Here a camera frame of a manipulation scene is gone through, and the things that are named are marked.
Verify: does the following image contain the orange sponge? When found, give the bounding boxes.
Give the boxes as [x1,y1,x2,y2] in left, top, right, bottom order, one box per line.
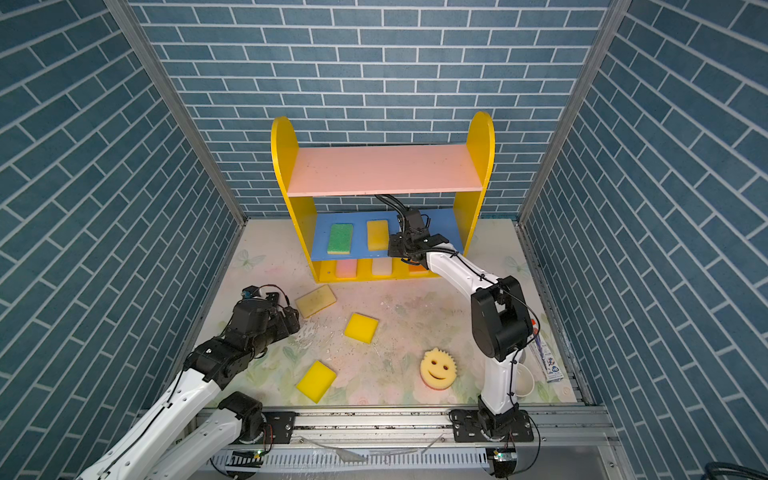
[408,265,429,275]

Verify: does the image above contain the yellow sponge rectangle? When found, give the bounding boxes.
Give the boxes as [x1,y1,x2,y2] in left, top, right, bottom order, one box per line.
[366,219,390,252]

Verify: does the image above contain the beige pale pink sponge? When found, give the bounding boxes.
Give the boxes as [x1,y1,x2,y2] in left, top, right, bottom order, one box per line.
[371,257,393,277]

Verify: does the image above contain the pale yellow tan sponge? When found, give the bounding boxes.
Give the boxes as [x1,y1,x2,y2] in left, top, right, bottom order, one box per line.
[296,285,337,319]

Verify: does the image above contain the green sponge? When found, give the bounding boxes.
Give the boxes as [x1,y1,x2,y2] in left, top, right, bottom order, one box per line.
[326,223,354,255]

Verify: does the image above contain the bright yellow sponge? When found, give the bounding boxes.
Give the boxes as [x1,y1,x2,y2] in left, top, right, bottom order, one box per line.
[344,313,379,344]
[296,361,337,403]

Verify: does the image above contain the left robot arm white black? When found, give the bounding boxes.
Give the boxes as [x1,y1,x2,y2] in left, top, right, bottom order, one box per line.
[79,284,300,479]

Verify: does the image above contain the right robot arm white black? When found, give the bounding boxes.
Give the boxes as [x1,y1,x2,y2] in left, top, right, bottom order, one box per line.
[376,194,536,440]

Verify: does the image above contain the yellow shelf pink blue boards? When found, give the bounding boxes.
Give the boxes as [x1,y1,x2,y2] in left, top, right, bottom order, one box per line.
[271,112,495,283]

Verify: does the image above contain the smiley face round sponge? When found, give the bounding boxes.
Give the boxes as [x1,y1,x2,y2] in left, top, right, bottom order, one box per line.
[419,348,457,390]

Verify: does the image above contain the white bowl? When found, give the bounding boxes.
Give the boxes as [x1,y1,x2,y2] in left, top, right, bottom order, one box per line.
[514,363,536,398]

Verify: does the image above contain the toothpaste box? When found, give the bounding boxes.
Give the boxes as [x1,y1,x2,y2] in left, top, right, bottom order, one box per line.
[532,319,565,383]

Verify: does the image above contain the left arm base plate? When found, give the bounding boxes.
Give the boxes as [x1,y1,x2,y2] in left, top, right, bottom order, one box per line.
[231,411,297,447]

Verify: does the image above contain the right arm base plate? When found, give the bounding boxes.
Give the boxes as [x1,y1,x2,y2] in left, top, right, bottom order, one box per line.
[448,409,535,443]

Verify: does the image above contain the aluminium front rail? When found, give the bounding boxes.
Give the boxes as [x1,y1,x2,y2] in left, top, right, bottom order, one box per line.
[189,405,633,479]

